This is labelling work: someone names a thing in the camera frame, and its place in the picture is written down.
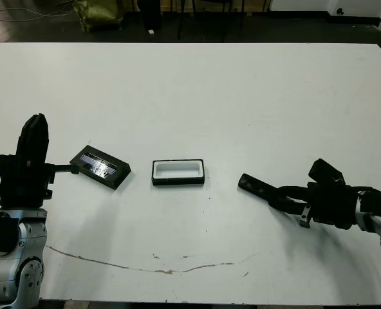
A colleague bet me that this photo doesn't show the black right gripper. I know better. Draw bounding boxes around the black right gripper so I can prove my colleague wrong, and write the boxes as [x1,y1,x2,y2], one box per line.
[267,182,362,230]

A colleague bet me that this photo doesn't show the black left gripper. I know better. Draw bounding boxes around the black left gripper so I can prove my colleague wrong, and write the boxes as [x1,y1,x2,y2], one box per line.
[0,113,80,209]

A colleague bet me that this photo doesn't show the black slim camera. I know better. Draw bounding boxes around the black slim camera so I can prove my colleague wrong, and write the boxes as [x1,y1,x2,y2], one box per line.
[237,173,284,203]

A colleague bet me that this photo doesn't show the black box lid shiny window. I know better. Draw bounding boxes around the black box lid shiny window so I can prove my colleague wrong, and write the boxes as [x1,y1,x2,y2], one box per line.
[69,145,133,191]

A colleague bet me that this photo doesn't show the black box with white insert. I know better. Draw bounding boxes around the black box with white insert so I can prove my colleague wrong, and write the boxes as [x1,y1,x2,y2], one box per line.
[151,158,206,187]

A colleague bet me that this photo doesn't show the green sack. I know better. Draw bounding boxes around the green sack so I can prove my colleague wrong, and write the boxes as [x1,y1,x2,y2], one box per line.
[77,0,124,33]

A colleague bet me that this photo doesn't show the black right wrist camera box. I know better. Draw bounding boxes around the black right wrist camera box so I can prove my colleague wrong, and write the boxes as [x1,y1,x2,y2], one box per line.
[308,158,345,187]

